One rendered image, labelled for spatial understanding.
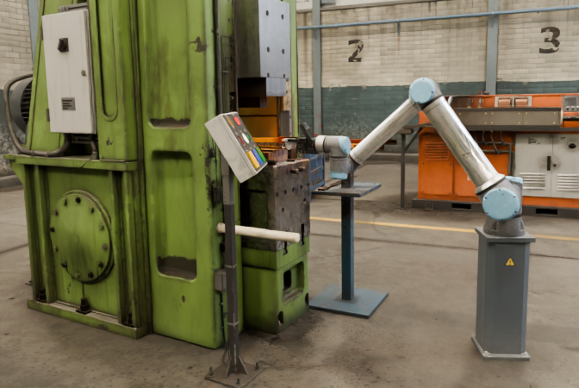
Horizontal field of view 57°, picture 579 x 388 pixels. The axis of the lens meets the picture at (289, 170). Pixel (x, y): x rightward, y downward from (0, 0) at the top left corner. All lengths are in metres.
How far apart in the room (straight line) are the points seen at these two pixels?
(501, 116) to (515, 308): 3.34
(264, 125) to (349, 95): 7.42
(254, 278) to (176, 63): 1.20
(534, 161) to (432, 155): 1.04
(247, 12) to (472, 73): 7.64
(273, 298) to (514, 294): 1.19
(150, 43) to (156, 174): 0.67
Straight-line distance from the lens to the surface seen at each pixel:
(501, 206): 2.48
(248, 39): 2.76
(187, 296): 2.87
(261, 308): 2.97
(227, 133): 2.15
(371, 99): 10.41
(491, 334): 2.82
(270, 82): 2.78
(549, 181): 6.06
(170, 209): 2.88
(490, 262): 2.71
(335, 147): 2.66
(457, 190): 6.12
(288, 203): 2.85
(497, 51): 10.09
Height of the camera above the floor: 1.26
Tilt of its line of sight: 8 degrees down
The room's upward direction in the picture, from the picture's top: 1 degrees counter-clockwise
